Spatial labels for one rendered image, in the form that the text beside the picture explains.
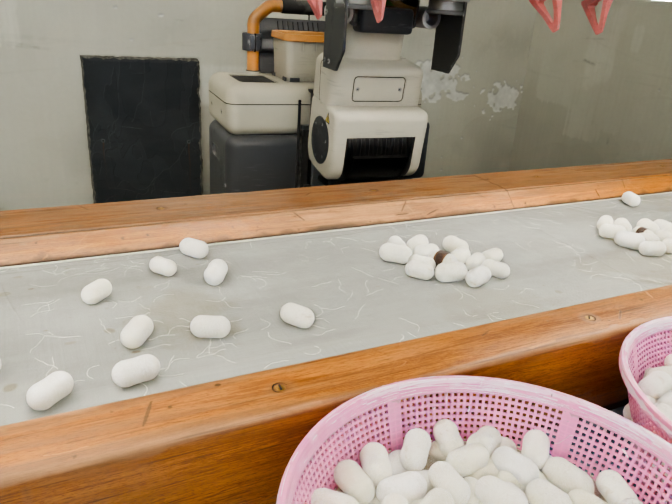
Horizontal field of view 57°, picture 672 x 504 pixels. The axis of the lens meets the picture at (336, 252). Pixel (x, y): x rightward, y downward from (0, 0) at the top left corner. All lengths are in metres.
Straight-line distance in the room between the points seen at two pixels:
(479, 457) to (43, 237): 0.50
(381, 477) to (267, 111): 1.23
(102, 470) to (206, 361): 0.15
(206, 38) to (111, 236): 2.00
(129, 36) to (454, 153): 1.63
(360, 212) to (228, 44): 1.93
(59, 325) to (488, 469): 0.37
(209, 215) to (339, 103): 0.63
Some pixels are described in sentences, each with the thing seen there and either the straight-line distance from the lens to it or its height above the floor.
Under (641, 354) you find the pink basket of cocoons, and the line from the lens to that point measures 0.61.
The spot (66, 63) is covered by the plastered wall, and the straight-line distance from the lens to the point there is 2.64.
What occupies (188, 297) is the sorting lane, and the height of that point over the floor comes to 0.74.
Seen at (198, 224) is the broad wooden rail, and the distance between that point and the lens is 0.75.
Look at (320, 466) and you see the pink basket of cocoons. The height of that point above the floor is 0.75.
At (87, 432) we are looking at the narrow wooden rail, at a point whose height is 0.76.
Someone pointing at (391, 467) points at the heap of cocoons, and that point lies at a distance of 0.43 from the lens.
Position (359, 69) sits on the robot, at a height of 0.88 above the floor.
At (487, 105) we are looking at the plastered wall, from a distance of 3.28.
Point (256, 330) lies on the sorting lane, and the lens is 0.56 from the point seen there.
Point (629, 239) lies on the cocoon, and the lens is 0.88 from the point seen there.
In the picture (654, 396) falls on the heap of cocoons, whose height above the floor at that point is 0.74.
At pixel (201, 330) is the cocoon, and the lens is 0.54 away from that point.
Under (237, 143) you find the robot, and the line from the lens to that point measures 1.55.
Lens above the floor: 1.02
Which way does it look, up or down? 23 degrees down
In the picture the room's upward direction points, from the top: 4 degrees clockwise
